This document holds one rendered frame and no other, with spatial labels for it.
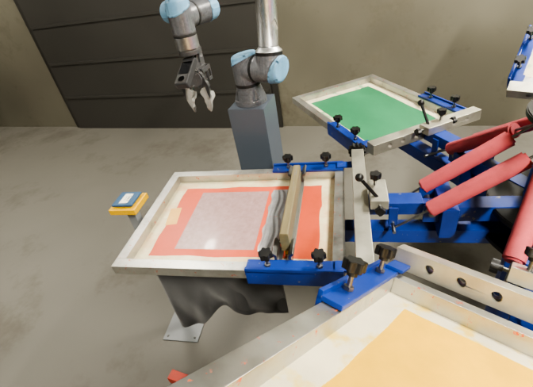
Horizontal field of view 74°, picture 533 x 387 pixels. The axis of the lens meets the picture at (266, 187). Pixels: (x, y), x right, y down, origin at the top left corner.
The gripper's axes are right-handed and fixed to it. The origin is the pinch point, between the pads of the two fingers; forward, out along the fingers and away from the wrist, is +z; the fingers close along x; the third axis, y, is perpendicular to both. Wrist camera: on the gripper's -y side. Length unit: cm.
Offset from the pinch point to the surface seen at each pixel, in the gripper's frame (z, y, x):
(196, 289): 57, -34, 2
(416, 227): 44, -3, -74
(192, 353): 136, -21, 35
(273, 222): 40.1, -11.9, -24.5
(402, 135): 32, 42, -69
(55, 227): 137, 58, 217
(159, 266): 37, -41, 6
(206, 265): 37, -38, -10
